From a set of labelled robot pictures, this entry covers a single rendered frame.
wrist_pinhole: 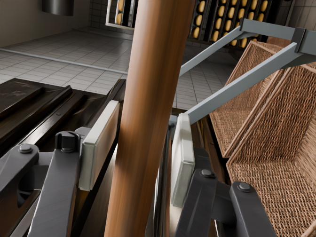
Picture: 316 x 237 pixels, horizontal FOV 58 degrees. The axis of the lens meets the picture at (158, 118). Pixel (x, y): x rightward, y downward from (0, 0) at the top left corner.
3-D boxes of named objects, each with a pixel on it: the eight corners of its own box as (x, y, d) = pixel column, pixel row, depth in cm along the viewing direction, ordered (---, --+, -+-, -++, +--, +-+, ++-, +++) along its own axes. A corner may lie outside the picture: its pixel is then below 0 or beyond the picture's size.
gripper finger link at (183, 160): (181, 160, 15) (195, 163, 15) (179, 112, 21) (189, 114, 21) (170, 207, 16) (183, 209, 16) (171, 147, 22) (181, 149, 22)
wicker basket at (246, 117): (282, 171, 126) (221, 160, 125) (251, 122, 178) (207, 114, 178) (327, 63, 107) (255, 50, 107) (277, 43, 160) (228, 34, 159)
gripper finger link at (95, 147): (90, 193, 16) (77, 190, 16) (115, 137, 22) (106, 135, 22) (96, 145, 14) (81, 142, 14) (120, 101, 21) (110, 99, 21)
